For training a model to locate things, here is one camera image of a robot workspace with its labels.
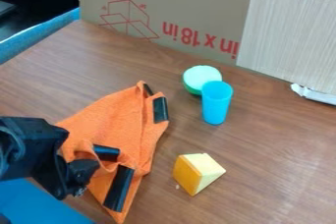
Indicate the orange cloth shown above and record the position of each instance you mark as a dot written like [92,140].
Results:
[118,120]

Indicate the white paper piece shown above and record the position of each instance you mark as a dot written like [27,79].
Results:
[315,94]

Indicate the cardboard box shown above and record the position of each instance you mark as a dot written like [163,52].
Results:
[184,8]

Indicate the yellow block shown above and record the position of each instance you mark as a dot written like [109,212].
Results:
[197,172]

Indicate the green bowl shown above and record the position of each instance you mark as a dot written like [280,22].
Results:
[199,77]

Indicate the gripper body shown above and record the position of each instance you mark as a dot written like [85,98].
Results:
[70,177]

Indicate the light wooden board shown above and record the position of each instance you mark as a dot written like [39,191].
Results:
[289,31]

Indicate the blue cup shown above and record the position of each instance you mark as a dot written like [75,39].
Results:
[216,101]

